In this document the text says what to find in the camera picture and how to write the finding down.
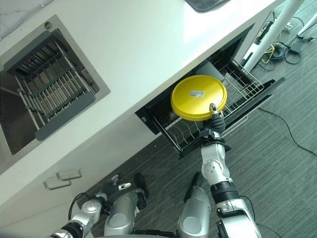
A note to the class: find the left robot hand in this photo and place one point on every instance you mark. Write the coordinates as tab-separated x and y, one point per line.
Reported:
109	189

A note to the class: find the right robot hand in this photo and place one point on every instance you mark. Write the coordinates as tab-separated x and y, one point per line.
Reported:
218	122

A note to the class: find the yellow round plate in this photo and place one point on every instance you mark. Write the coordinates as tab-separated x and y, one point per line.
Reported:
188	106

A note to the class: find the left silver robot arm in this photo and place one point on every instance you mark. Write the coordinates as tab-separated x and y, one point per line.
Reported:
89	205

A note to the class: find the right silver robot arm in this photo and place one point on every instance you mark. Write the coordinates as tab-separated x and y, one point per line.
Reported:
214	168

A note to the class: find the black dishwasher drawer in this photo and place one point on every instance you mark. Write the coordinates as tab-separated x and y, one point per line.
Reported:
250	104

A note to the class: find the left silver robot leg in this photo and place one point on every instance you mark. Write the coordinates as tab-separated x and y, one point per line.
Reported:
121	210

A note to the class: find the silver robot leg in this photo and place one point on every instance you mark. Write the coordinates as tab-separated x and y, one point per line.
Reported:
121	210
194	213

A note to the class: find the right silver robot leg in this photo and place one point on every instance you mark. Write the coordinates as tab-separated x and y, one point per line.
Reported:
194	213

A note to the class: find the thick white table leg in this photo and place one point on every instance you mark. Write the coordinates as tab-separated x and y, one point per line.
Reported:
270	34

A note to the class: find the black power adapter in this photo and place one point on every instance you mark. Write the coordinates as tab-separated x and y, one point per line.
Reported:
295	47

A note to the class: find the stainless steel sink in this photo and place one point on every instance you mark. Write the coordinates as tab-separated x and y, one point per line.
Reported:
15	129

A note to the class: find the grey sink drying rack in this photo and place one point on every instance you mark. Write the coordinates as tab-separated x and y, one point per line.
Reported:
49	89

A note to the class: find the grey mat on counter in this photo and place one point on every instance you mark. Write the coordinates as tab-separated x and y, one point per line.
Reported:
210	5

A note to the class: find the thin white table leg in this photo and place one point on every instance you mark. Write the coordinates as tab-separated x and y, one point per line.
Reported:
308	23

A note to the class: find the round sink overflow button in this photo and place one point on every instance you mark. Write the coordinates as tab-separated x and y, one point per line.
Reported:
46	24

